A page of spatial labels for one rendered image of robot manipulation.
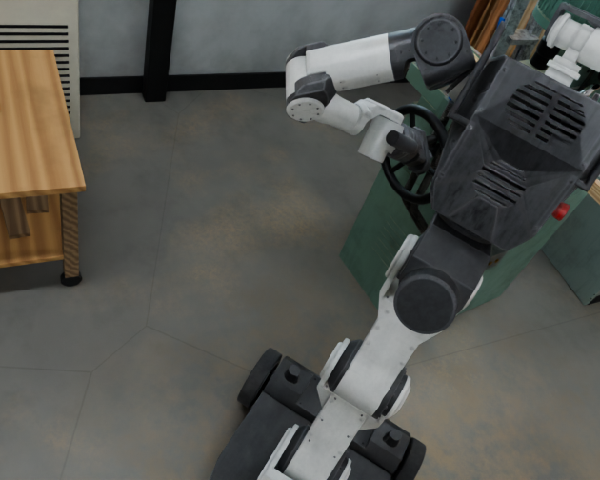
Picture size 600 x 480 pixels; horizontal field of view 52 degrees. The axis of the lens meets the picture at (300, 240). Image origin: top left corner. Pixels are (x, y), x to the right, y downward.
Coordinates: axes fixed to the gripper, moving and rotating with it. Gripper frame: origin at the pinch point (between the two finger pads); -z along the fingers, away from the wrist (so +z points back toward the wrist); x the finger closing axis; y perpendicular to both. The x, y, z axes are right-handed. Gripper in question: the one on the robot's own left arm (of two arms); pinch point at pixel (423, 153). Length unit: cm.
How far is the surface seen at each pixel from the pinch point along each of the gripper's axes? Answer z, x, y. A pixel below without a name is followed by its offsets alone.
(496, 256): -39.9, 24.8, 0.9
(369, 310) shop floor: -64, 31, -60
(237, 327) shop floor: -19, 32, -89
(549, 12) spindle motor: -11.8, -29.6, 35.6
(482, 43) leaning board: -147, -99, -18
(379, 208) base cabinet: -48, -3, -40
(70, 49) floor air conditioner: 23, -75, -118
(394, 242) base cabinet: -50, 10, -37
